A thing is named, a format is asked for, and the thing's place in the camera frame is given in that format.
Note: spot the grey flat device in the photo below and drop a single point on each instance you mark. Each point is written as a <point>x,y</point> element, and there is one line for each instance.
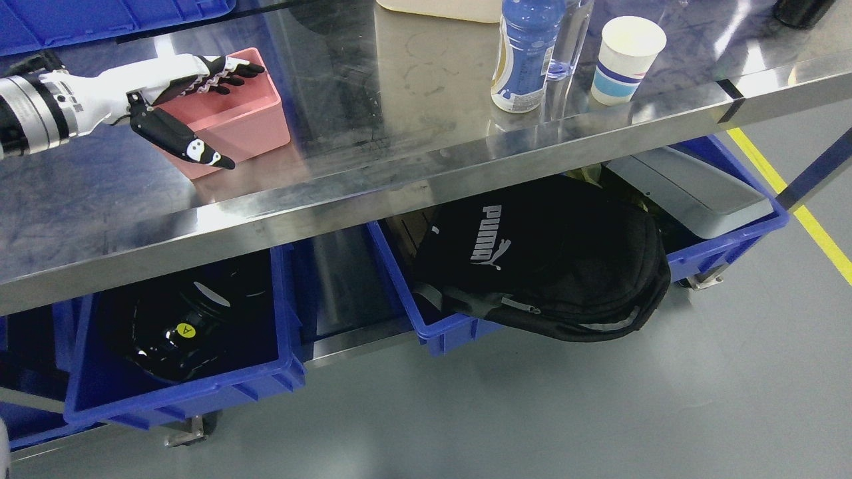
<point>707,201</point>

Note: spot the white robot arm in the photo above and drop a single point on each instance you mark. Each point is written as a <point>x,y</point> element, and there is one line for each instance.
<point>32,118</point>

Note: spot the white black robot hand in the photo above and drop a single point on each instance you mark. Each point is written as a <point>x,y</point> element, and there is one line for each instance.
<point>133,93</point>

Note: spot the white blue paper cup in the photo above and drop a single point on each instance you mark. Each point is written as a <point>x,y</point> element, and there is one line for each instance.
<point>630,45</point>

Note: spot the pink plastic storage box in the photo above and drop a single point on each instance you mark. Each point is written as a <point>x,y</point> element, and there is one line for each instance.
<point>246,123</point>

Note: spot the blue bin far left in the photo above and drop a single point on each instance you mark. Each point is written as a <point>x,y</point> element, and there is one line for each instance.
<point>38,347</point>

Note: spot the clear plastic bottle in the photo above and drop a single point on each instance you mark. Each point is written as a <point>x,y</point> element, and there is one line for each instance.
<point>570,40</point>

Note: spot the blue bin with helmet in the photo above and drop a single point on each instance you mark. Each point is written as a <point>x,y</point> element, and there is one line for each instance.
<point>263,362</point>

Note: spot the blue crate on table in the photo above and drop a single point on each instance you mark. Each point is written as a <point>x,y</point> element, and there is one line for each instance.
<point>33,25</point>

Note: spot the blue drink bottle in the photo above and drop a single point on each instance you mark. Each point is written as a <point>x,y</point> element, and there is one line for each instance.
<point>528,32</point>

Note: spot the black glossy helmet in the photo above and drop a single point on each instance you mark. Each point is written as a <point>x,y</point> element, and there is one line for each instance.
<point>177,327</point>

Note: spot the beige tray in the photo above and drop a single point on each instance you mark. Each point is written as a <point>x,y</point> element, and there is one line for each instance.
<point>486,12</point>

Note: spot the blue bin with backpack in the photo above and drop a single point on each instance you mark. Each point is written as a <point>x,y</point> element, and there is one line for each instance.
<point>689,256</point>

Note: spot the black Puma backpack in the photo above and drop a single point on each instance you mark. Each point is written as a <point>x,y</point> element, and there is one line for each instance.
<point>557,257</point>

